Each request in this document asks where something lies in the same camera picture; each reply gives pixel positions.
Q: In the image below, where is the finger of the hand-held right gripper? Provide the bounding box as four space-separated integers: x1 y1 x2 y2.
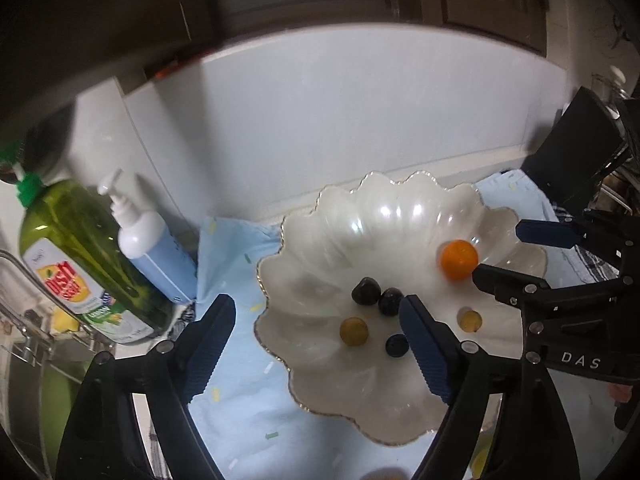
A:
516 211 627 262
471 263 552 312

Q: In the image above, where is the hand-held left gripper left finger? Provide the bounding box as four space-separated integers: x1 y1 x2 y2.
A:
57 293 237 480

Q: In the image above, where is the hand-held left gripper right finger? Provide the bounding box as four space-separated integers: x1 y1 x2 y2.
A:
398 294 583 480

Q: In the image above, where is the orange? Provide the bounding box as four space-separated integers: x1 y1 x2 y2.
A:
360 466 407 480
440 239 479 281

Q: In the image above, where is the dark purple plum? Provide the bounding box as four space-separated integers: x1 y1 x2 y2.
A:
351 276 381 306
378 287 405 317

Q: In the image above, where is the yellow-green grape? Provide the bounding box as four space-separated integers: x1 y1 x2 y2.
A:
340 316 370 347

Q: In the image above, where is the green apple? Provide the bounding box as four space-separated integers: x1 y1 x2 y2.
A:
470 435 496 480

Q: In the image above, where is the white scalloped bowl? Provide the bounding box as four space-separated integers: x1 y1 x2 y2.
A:
254 170 548 447

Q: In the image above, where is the checkered cloth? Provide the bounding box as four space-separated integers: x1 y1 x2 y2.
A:
552 202 623 283

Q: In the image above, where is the light blue towel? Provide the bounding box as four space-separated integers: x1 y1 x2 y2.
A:
187 170 566 480

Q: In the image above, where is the steel pot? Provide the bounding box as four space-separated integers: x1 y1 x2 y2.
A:
595 160 640 211

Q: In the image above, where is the black knife block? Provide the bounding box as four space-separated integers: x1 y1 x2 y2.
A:
520 86 628 211

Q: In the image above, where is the blue pump bottle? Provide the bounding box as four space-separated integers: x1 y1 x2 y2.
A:
96 169 198 303

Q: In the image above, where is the yellow sponge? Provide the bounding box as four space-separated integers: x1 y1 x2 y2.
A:
52 310 81 333

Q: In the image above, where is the green plastic basin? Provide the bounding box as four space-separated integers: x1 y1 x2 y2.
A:
42 360 88 466

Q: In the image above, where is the green dish soap bottle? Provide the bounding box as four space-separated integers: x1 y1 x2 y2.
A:
17 172 176 346

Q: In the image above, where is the steel sink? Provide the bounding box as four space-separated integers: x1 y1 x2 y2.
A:
0 250 151 480

